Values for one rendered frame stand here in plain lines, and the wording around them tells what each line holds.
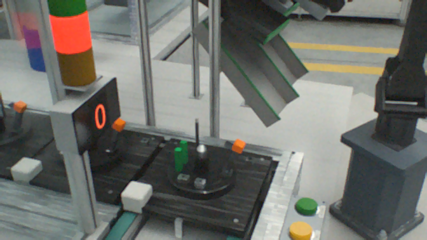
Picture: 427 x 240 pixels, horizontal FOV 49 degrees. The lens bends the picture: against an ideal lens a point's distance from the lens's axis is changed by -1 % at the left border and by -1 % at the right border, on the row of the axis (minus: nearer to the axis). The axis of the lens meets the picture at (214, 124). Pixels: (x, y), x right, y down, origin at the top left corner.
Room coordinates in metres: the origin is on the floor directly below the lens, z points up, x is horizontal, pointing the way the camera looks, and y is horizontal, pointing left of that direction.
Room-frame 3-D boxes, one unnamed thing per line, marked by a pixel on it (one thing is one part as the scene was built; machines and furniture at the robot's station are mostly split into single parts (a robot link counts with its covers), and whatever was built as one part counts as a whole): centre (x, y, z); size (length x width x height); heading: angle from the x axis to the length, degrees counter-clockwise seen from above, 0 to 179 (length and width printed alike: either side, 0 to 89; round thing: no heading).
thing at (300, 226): (0.61, -0.15, 0.96); 0.04 x 0.04 x 0.02
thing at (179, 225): (0.64, 0.06, 0.95); 0.01 x 0.01 x 0.04; 72
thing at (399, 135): (0.77, -0.35, 1.09); 0.07 x 0.07 x 0.06; 36
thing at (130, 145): (0.84, 0.27, 1.01); 0.24 x 0.24 x 0.13; 72
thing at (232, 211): (0.76, 0.03, 0.96); 0.24 x 0.24 x 0.02; 72
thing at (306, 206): (0.68, -0.17, 0.96); 0.04 x 0.04 x 0.02
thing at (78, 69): (0.62, 0.20, 1.28); 0.05 x 0.05 x 0.05
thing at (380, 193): (0.76, -0.35, 0.96); 0.15 x 0.15 x 0.20; 36
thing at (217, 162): (0.76, 0.03, 0.98); 0.14 x 0.14 x 0.02
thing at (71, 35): (0.62, 0.20, 1.33); 0.05 x 0.05 x 0.05
